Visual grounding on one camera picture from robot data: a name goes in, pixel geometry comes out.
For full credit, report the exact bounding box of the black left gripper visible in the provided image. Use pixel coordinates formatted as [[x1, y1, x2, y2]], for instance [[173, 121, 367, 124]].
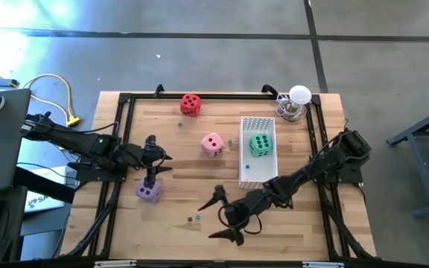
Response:
[[118, 134, 174, 189]]

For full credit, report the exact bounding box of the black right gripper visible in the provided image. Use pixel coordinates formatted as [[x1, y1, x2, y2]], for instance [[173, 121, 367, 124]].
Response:
[[197, 184, 276, 247]]

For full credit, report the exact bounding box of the large purple foam die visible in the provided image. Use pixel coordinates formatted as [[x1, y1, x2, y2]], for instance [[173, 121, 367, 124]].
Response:
[[136, 178, 163, 204]]

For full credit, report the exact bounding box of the large pink foam die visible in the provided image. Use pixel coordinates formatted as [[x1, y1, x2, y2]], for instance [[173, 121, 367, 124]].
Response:
[[200, 132, 226, 159]]

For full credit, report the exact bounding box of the large red foam die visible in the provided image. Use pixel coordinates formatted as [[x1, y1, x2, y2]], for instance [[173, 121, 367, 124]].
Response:
[[179, 93, 203, 118]]

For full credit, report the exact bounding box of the large teal foam die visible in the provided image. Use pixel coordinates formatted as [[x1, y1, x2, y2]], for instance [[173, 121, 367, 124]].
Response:
[[248, 133, 275, 159]]

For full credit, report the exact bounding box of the white perforated bin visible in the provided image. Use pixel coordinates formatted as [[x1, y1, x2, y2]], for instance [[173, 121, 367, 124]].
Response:
[[238, 115, 280, 190]]

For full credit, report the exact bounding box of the white label strip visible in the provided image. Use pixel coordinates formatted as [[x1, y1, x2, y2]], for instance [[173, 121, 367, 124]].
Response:
[[302, 261, 346, 268], [94, 259, 139, 268]]

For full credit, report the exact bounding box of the black desk beam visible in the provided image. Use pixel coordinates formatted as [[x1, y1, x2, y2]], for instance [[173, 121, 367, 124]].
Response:
[[13, 165, 77, 205]]

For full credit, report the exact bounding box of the white printed box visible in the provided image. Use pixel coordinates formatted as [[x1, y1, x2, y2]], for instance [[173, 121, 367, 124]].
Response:
[[23, 165, 69, 214]]

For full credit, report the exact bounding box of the glass jar with white ball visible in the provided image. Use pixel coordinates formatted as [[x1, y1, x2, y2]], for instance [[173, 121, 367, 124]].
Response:
[[275, 84, 314, 124]]

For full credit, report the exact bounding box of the yellow cable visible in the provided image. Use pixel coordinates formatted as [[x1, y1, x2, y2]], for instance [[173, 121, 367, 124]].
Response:
[[23, 72, 83, 153]]

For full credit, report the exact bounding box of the black aluminium table frame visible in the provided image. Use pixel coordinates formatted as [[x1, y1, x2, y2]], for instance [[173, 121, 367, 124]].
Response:
[[60, 83, 378, 261]]

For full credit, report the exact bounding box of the blue-grey metal table frame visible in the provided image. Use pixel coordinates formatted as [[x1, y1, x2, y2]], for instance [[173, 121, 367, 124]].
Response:
[[387, 101, 429, 220]]

